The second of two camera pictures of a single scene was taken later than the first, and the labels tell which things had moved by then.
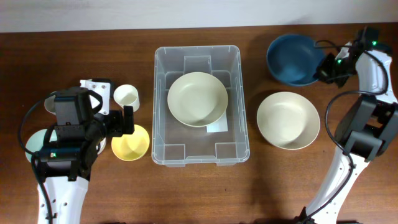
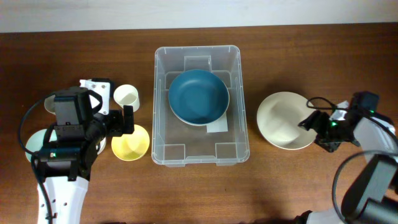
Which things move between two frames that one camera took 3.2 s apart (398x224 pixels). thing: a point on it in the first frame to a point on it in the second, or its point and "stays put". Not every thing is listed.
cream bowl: x=288 y=121 stays put
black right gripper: x=321 y=74 to x=316 y=121
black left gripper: x=116 y=117 stays put
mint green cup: x=50 y=104 stays put
